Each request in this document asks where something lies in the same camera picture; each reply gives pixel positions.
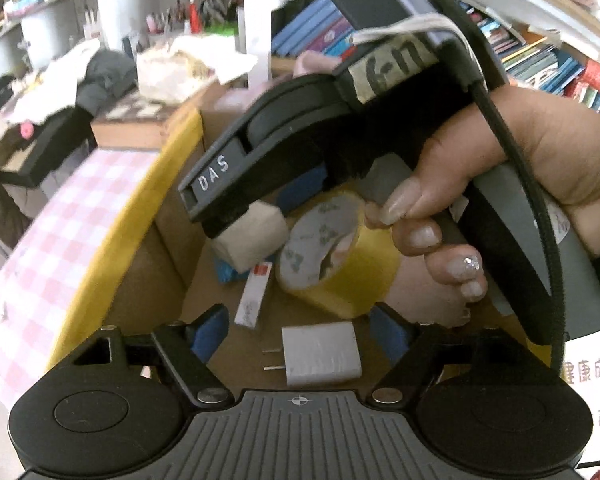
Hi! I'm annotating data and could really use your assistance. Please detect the small red white box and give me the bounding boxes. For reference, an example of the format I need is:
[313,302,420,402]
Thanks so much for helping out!
[234,261,274,330]

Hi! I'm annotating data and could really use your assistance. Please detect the yellow tape roll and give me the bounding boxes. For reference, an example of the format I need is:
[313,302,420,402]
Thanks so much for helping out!
[276,192,401,320]

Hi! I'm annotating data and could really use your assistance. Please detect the blue plastic bag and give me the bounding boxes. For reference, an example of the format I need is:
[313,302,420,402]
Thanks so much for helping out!
[212,256,249,285]

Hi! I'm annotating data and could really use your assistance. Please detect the wooden chess box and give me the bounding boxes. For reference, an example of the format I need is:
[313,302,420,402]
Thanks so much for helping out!
[91,84,225,150]

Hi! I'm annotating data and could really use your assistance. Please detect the white tissue pack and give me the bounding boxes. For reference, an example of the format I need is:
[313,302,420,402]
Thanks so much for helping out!
[135,34,258,104]

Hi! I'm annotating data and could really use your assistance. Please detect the pink plush pig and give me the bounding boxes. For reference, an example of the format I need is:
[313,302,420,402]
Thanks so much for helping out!
[384,257,471,327]

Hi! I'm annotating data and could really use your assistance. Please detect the yellow cardboard box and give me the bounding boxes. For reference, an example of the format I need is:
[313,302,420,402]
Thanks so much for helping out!
[44,79,562,396]

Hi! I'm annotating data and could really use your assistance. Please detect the white sponge block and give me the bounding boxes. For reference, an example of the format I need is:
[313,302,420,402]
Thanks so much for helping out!
[211,200,289,273]

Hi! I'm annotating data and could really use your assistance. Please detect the person right hand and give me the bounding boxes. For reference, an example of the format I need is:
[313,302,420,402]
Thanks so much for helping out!
[365,86,600,307]

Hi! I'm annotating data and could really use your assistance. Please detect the white power adapter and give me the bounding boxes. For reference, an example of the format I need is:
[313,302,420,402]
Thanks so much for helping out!
[277,321,363,388]

